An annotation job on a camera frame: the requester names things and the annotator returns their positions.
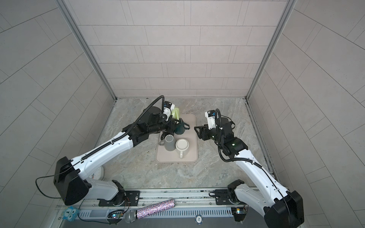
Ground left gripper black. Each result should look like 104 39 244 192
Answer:
147 115 182 135

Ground light green mug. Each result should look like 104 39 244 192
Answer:
171 107 180 120

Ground white mug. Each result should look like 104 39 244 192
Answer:
175 138 190 159

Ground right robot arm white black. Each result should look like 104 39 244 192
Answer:
194 117 305 228

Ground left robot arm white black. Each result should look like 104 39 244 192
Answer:
53 106 180 206

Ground black mug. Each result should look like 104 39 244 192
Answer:
160 131 175 141

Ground grey mug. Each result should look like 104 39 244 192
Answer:
159 135 176 152

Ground dark green faceted mug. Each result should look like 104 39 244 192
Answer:
174 118 190 135

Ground beige rectangular tray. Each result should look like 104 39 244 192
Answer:
156 114 198 163

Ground white round table device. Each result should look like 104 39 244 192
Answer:
90 166 104 181

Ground right circuit board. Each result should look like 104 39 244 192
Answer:
231 207 247 222

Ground circuit board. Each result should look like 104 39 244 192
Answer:
107 210 124 219
231 207 247 222

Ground round blue white badge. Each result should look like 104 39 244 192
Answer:
195 215 202 224

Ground left circuit board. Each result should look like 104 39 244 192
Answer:
107 210 124 219

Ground blue owl figure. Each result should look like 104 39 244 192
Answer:
62 206 79 222

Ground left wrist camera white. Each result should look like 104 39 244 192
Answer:
163 101 175 122

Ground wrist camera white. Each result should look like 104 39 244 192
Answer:
204 110 217 130
163 101 175 122

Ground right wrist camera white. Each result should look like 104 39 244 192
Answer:
204 110 217 130

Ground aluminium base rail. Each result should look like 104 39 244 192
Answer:
74 184 284 209

